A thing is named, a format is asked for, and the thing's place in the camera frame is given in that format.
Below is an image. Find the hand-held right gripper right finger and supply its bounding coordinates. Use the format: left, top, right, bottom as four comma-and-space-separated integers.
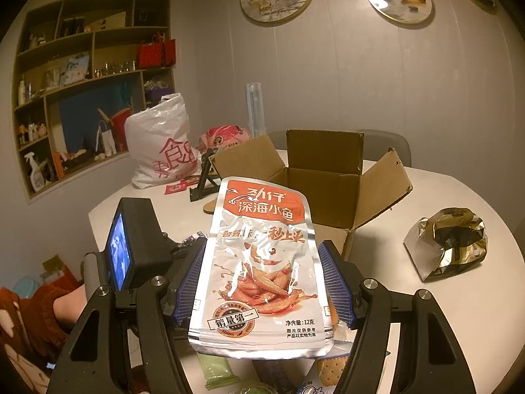
318, 240, 482, 394

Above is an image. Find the red paper card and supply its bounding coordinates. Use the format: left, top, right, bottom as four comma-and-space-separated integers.
163, 176, 198, 196

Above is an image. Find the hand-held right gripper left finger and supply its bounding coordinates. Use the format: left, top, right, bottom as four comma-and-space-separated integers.
47, 237, 208, 394

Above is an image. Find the red paper bag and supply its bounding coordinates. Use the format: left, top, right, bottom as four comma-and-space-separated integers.
110, 108, 133, 153

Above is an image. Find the person's left forearm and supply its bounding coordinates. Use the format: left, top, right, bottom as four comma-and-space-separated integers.
0, 286, 89, 394

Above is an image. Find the purple box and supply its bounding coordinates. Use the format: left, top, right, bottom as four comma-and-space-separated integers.
144, 86, 173, 102

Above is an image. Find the cracker packet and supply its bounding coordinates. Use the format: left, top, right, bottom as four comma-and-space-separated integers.
315, 355, 349, 387

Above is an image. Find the green snack packet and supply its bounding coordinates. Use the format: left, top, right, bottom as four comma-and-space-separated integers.
199, 352, 241, 391

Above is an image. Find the gold foil bag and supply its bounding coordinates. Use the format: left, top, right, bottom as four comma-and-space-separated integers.
404, 208, 489, 282

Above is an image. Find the white paper bag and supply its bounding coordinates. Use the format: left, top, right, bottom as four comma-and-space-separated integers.
96, 120, 118, 157

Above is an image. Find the wooden wall shelf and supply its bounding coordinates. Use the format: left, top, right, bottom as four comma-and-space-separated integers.
11, 0, 178, 202

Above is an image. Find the pink plastic bag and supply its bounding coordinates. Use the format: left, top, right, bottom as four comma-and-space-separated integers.
199, 125, 251, 151

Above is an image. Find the brown cardboard box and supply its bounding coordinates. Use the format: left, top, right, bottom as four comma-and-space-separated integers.
211, 129, 413, 261

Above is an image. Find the clear plastic tube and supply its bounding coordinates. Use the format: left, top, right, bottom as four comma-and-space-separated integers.
245, 82, 263, 137

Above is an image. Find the grey chair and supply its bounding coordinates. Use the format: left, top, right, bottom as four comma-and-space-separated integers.
363, 129, 411, 167

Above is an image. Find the silver fish snack packet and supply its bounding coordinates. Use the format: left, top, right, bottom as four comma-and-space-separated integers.
188, 176, 335, 358

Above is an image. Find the black phone stand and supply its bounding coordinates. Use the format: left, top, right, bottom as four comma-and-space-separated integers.
189, 148, 222, 204

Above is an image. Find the white spray bottle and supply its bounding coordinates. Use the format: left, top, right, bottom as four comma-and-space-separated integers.
23, 151, 46, 192

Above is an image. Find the red gift bag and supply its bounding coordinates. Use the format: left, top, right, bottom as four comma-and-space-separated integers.
137, 32, 177, 69

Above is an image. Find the white plastic bag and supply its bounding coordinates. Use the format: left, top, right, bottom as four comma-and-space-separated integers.
125, 93, 202, 190

